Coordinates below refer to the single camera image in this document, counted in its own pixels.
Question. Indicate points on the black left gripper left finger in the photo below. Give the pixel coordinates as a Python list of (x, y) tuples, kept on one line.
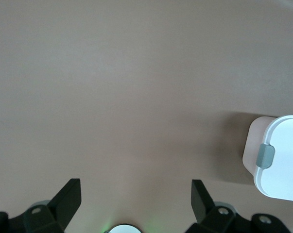
[(66, 204)]

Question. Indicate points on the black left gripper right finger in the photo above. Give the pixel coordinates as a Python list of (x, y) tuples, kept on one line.
[(203, 204)]

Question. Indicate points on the grey lid latch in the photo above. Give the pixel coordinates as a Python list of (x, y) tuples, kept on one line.
[(265, 155)]

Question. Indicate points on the white box lid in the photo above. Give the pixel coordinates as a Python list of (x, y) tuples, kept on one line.
[(287, 170)]

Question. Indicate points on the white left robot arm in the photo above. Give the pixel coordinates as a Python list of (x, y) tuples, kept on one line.
[(125, 229)]

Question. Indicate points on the pale pink box base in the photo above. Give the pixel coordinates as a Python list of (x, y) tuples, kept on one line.
[(254, 140)]

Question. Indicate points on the brown table mat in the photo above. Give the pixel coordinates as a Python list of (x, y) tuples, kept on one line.
[(112, 72)]

